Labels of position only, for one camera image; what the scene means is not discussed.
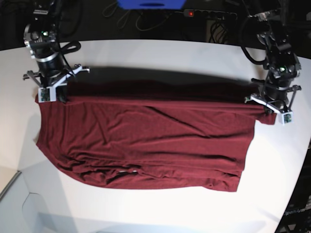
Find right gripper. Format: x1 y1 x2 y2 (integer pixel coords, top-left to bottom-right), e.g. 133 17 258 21
22 64 90 102

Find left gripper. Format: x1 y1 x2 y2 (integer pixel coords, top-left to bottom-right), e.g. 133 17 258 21
244 78 302 114

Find maroon t-shirt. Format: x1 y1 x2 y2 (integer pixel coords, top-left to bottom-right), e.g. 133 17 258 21
37 80 276 192

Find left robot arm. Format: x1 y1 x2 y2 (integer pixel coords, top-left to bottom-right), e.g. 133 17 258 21
239 11 301 116

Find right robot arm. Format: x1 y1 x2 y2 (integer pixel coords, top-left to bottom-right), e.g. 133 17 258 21
23 0 90 103

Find blue box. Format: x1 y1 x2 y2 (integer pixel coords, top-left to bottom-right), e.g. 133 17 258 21
117 0 186 10

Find black power strip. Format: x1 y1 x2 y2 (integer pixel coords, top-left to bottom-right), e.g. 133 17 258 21
183 9 237 20

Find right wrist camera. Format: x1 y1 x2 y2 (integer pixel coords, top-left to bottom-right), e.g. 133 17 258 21
38 86 57 103

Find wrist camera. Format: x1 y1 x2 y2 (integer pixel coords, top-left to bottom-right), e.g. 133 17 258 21
279 111 294 125
38 86 57 103

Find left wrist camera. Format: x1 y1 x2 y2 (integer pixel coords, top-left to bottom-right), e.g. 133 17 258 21
279 111 294 125

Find black cables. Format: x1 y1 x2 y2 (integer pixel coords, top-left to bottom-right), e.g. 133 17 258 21
103 4 171 32

